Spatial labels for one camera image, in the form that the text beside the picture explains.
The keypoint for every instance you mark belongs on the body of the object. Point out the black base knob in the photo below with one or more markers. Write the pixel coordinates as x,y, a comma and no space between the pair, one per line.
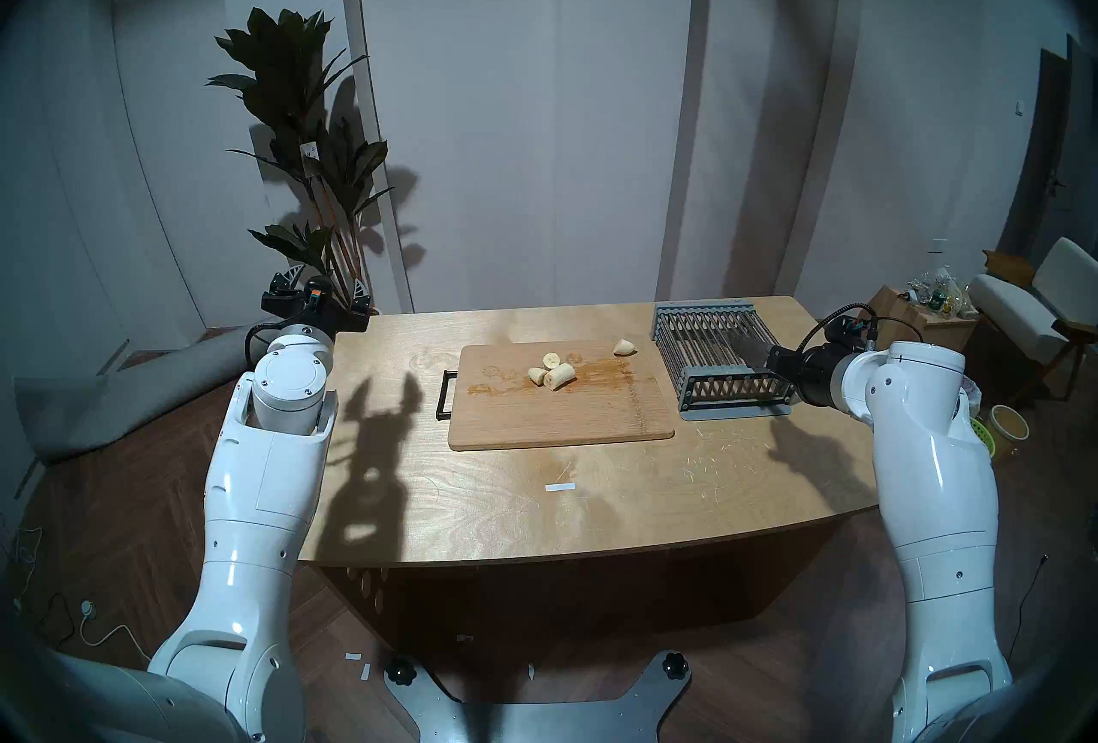
401,672
676,666

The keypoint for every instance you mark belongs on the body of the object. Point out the white plastic bag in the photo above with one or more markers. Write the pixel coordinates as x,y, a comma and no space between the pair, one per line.
974,389

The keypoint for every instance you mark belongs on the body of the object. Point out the rolled grey carpet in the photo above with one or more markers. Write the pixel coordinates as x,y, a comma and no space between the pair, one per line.
129,398

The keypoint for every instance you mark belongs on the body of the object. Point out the light wooden box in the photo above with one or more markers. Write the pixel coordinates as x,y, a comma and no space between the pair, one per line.
935,334

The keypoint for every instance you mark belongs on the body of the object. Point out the tall green potted plant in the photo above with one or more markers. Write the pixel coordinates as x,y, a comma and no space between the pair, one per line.
292,81

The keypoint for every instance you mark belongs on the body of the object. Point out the white cushioned wooden armchair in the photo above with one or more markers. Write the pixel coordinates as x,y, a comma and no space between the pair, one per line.
1016,312

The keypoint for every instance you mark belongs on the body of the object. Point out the grey metal roller knife rack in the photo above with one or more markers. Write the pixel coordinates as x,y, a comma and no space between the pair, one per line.
712,342

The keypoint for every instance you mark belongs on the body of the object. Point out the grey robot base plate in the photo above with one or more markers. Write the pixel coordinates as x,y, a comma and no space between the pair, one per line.
532,720

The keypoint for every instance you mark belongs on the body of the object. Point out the beige round bucket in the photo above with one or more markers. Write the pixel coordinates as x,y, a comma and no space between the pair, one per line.
1009,428

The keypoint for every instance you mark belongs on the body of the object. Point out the clear bag of items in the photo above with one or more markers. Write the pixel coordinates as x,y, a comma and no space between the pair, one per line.
942,293

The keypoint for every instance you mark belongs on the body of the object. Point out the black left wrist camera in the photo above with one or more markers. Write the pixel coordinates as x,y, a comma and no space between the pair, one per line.
319,293

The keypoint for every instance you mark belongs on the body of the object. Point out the green mesh waste basket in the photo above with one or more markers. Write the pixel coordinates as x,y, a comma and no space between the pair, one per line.
984,437

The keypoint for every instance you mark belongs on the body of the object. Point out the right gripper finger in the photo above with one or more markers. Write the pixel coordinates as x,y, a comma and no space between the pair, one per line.
782,389
782,359

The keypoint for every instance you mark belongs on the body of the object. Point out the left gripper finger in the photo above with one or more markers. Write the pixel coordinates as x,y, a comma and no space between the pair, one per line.
360,295
287,280

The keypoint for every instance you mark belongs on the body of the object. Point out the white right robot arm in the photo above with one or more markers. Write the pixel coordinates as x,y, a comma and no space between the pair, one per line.
935,510

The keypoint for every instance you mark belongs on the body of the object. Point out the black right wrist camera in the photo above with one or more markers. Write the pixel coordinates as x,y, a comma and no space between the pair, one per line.
847,331

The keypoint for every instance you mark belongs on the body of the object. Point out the dark grey door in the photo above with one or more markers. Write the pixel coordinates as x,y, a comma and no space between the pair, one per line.
1042,149

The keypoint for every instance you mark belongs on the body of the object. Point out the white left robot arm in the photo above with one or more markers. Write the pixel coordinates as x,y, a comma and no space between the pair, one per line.
257,510

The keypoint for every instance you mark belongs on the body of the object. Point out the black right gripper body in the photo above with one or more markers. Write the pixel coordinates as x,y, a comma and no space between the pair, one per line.
822,377

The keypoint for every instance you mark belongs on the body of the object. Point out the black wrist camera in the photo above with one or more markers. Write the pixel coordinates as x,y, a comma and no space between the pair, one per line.
847,331
319,293

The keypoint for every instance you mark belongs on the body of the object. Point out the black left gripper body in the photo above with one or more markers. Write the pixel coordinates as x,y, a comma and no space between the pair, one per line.
343,319

